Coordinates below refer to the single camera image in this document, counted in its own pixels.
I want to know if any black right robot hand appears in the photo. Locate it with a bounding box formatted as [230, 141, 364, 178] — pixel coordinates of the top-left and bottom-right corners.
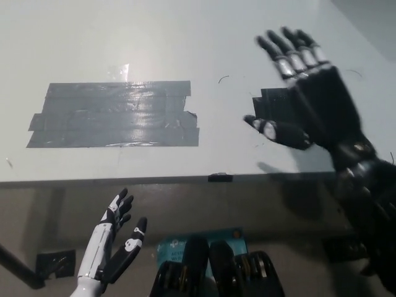
[243, 27, 365, 155]

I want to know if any black metal rod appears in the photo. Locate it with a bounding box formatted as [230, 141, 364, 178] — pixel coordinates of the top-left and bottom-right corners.
[0, 243, 46, 290]

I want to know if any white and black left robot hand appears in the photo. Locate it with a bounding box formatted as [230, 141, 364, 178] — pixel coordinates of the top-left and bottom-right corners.
[76, 187, 149, 285]

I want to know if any grey duct tape patch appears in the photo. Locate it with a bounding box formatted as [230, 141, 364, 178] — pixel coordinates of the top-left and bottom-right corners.
[27, 80, 199, 149]

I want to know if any teal printed box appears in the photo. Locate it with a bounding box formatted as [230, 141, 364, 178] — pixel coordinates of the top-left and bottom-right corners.
[156, 227, 249, 281]

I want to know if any black tape patch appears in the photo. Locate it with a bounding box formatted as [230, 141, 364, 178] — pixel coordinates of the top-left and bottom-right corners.
[251, 87, 303, 125]

